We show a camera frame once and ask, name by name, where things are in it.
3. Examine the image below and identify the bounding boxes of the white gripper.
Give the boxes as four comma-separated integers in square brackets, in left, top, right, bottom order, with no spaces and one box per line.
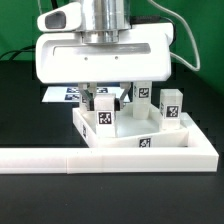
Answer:
[36,23,174,111]

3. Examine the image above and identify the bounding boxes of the white marker base sheet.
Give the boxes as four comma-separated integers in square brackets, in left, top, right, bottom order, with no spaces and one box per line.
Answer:
[42,86,123,103]

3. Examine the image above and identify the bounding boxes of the white L-shaped obstacle fence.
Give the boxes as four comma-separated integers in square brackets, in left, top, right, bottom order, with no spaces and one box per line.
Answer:
[0,113,219,174]

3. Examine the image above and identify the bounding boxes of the black cables at base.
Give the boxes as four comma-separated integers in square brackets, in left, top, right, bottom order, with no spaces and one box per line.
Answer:
[0,44,38,62]

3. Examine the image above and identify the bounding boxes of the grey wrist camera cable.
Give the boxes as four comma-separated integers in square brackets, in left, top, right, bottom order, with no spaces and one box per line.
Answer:
[146,0,202,72]

